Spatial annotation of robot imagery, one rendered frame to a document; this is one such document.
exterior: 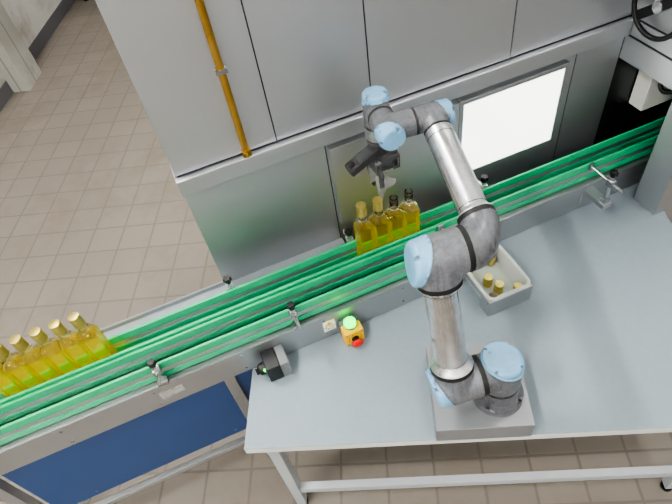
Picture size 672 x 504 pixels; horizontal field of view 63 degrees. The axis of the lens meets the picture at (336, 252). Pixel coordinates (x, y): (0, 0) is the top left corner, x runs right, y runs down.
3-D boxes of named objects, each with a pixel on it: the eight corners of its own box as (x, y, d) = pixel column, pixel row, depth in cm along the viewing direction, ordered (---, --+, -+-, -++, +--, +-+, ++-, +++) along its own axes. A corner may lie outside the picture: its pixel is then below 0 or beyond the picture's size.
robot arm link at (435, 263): (491, 404, 151) (474, 238, 123) (440, 420, 151) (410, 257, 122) (474, 375, 162) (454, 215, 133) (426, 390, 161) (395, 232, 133)
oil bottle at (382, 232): (386, 246, 203) (382, 205, 187) (393, 257, 199) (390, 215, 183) (372, 252, 202) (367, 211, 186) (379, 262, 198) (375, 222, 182)
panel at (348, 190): (548, 137, 216) (564, 58, 190) (553, 141, 214) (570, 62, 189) (338, 218, 201) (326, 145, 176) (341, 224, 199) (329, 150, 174)
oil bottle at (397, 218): (400, 240, 204) (397, 199, 188) (407, 251, 200) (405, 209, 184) (386, 246, 203) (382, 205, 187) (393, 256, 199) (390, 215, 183)
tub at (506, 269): (495, 255, 210) (497, 240, 203) (530, 297, 196) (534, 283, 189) (454, 272, 207) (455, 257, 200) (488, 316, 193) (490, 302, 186)
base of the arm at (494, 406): (531, 411, 161) (535, 397, 153) (480, 422, 161) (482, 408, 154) (512, 365, 171) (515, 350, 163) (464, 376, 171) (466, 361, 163)
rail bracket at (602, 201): (586, 196, 220) (599, 152, 203) (615, 223, 209) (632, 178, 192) (576, 200, 219) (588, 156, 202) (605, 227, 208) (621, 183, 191)
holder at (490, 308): (486, 247, 214) (488, 233, 208) (529, 298, 196) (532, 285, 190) (447, 263, 211) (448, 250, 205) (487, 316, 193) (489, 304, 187)
